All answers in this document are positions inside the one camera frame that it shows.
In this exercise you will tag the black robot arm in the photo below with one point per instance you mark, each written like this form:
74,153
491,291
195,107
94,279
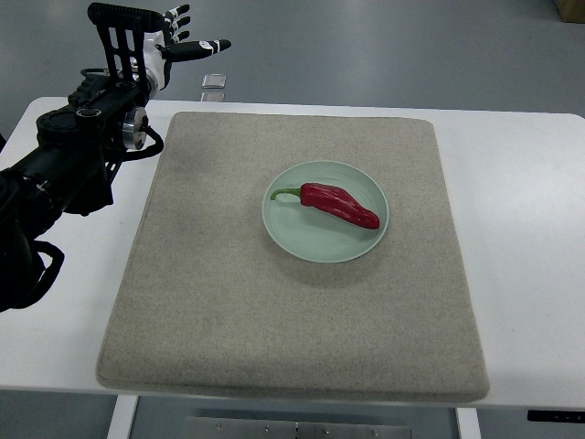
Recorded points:
80,149

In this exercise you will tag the beige felt mat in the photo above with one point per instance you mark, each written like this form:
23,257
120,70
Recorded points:
209,304

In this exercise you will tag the white left table leg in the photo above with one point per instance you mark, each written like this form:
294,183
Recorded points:
121,424

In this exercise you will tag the cardboard box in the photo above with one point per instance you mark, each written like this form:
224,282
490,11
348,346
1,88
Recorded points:
571,11

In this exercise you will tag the white right table leg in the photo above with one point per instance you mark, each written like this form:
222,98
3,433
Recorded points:
468,423

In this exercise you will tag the red pepper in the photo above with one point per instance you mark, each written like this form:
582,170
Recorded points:
334,201

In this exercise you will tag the light green plate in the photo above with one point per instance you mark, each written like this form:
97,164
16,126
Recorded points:
313,235

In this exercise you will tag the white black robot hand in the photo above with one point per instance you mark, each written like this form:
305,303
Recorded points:
165,47

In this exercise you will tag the white table leg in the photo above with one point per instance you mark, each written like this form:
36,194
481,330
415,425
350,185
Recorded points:
121,424
468,423

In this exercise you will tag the black table control panel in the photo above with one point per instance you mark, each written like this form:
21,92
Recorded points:
542,416

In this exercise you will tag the metal base plate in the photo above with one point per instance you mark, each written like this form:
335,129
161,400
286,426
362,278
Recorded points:
209,427

